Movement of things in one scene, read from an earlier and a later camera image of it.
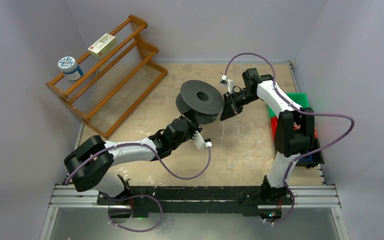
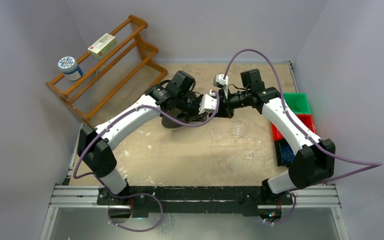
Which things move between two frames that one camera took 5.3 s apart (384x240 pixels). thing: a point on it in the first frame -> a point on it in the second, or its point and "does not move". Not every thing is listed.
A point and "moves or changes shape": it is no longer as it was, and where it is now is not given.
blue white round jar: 68,65 does not move
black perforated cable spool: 203,100 moves or changes shape
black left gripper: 193,126 -> 196,116
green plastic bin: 300,98 does not move
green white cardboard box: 104,44 does not move
